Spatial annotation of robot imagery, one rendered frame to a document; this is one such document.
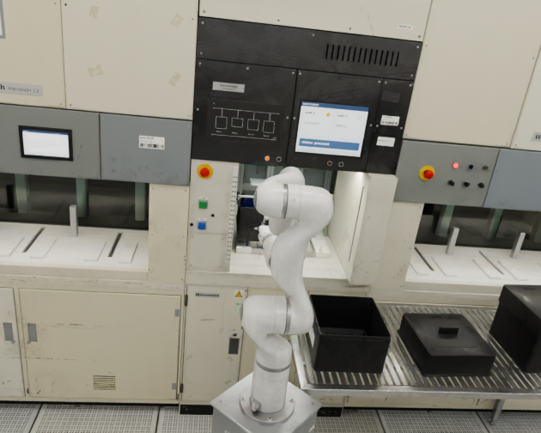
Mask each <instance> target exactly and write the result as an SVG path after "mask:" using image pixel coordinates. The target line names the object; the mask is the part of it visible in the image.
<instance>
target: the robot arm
mask: <svg viewBox="0 0 541 433"><path fill-rule="evenodd" d="M253 203H254V206H255V208H256V210H257V211H258V212H259V213H260V214H262V215H264V216H267V217H269V218H270V220H269V226H265V220H263V222H262V223H261V225H260V226H258V227H256V228H254V229H253V231H255V232H256V233H258V239H259V241H260V243H261V247H263V249H264V258H265V263H266V265H267V266H268V268H269V269H270V271H271V275H272V277H273V279H274V281H275V282H276V283H277V285H278V286H279V287H280V288H282V289H283V290H284V291H286V292H287V293H288V294H289V296H271V295H254V296H249V297H247V299H245V301H243V303H242V305H241V307H240V321H241V324H242V326H243V328H244V330H245V331H246V333H247V334H248V336H249V337H250V338H251V339H252V341H253V342H254V343H255V345H256V355H255V362H254V369H253V377H252V384H250V385H249V386H247V387H246V388H245V389H244V390H243V391H242V393H241V395H240V407H241V409H242V411H243V412H244V413H245V414H246V415H247V416H248V417H249V418H250V419H252V420H254V421H256V422H259V423H261V424H278V423H281V422H283V421H285V420H286V419H288V418H289V417H290V416H291V415H292V413H293V411H294V409H295V400H294V398H293V396H292V394H291V392H290V391H289V390H288V389H287V386H288V381H289V371H290V365H291V359H292V346H291V344H290V342H289V341H288V340H287V339H285V338H283V337H281V336H280V335H278V334H285V335H302V334H305V333H307V332H309V331H310V330H311V328H312V327H313V323H314V311H313V306H312V303H311V302H310V299H309V297H308V295H307V292H306V290H305V287H304V283H303V276H302V271H303V264H304V260H305V258H306V256H307V250H308V242H309V241H310V240H311V239H312V238H313V237H314V236H315V235H316V234H317V233H318V232H319V231H321V230H322V229H323V228H324V227H325V226H326V225H327V224H328V222H329V221H330V220H331V217H332V215H333V212H334V201H333V197H332V196H331V194H330V193H329V192H328V191H327V190H326V189H324V188H321V187H317V186H305V179H304V176H303V174H302V172H301V171H300V170H299V169H298V168H295V167H287V168H285V169H283V170H282V171H281V172H280V174H278V175H274V176H271V177H270V178H268V179H266V180H264V181H263V182H262V183H261V184H260V185H259V186H258V187H257V189H256V191H255V193H254V197H253ZM295 220H298V221H297V223H296V222H295Z"/></svg>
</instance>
